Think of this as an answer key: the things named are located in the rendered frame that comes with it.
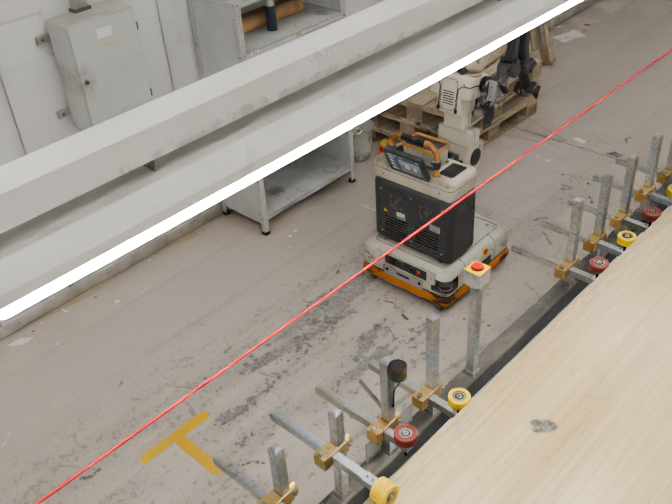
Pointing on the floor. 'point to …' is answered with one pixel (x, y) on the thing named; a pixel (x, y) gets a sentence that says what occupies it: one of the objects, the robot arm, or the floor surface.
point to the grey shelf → (233, 44)
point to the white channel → (203, 107)
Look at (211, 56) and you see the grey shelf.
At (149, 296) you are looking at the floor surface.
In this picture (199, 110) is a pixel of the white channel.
